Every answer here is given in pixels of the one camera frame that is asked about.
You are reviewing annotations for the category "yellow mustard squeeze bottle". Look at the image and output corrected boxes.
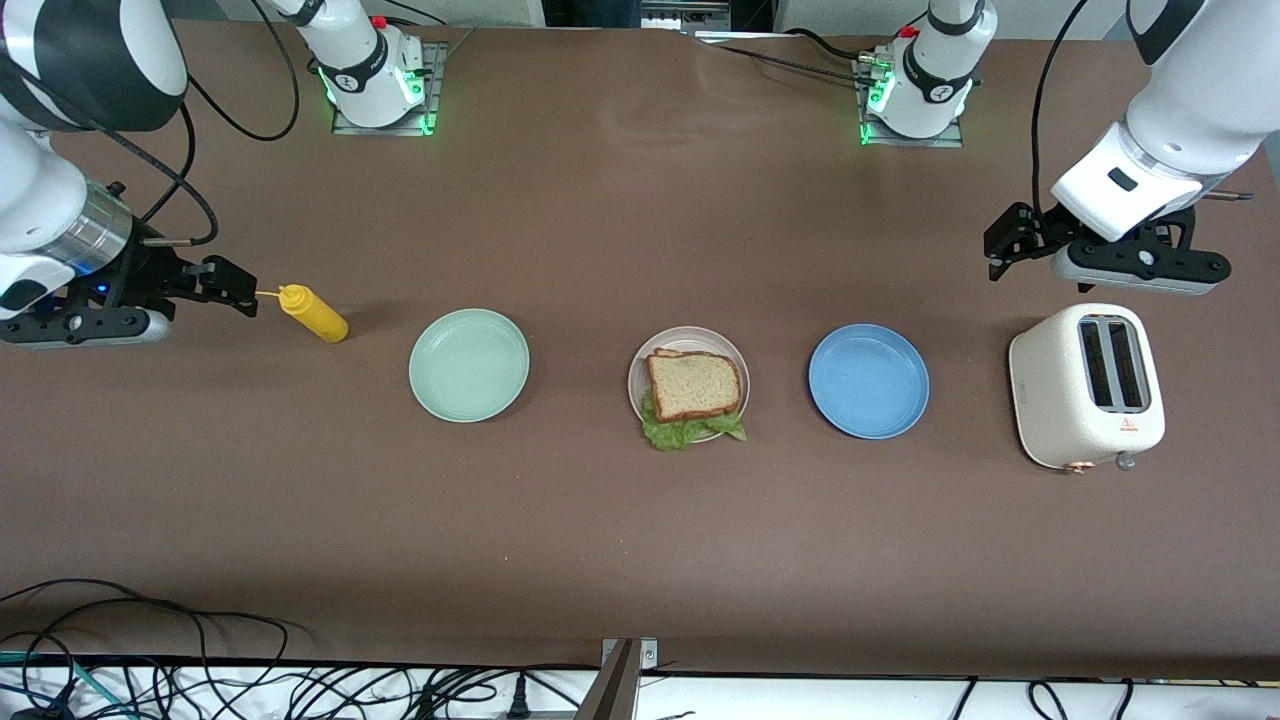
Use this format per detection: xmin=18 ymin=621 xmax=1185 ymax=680
xmin=254 ymin=284 xmax=350 ymax=344

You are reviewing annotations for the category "green lettuce leaf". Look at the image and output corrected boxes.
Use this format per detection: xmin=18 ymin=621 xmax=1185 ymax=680
xmin=640 ymin=390 xmax=749 ymax=453

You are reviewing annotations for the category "blue plate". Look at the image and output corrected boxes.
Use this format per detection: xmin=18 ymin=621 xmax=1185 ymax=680
xmin=808 ymin=323 xmax=931 ymax=440

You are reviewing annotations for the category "mint green plate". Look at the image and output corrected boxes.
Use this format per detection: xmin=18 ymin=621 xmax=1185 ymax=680
xmin=408 ymin=308 xmax=531 ymax=424

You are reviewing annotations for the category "beige plate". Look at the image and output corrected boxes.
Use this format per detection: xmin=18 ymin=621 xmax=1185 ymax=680
xmin=627 ymin=326 xmax=751 ymax=444

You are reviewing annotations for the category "white toaster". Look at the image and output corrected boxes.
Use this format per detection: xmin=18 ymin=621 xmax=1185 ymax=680
xmin=1008 ymin=303 xmax=1167 ymax=474

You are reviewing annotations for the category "white connector box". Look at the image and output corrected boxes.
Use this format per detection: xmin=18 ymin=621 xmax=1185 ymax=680
xmin=640 ymin=2 xmax=731 ymax=31

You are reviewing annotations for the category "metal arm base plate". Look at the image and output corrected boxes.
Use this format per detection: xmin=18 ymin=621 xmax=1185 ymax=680
xmin=332 ymin=40 xmax=446 ymax=137
xmin=855 ymin=55 xmax=966 ymax=149

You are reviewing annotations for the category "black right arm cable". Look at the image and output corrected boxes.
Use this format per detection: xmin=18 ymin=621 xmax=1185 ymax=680
xmin=0 ymin=0 xmax=301 ymax=247

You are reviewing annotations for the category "smooth black cable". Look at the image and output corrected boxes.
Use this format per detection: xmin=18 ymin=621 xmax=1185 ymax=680
xmin=780 ymin=28 xmax=869 ymax=63

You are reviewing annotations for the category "braided black cable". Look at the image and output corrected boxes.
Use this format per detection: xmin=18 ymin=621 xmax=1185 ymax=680
xmin=715 ymin=42 xmax=881 ymax=83

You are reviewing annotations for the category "long looping black cable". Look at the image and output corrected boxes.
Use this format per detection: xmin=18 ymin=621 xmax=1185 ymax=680
xmin=0 ymin=577 xmax=293 ymax=720

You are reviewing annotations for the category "teal cable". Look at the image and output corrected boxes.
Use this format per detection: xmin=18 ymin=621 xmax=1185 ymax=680
xmin=0 ymin=650 xmax=133 ymax=720

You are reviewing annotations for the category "metal table bracket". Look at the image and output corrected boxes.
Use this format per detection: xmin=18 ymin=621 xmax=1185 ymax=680
xmin=575 ymin=637 xmax=661 ymax=720

